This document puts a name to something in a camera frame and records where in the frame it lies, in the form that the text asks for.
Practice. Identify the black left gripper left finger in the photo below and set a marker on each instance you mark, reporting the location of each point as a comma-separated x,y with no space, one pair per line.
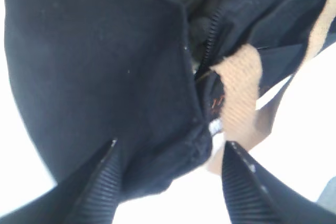
89,195

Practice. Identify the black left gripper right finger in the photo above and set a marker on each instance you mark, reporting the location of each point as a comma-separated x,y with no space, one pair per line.
253,195

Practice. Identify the black canvas tote bag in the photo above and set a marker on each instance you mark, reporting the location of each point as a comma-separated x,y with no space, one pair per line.
85,73

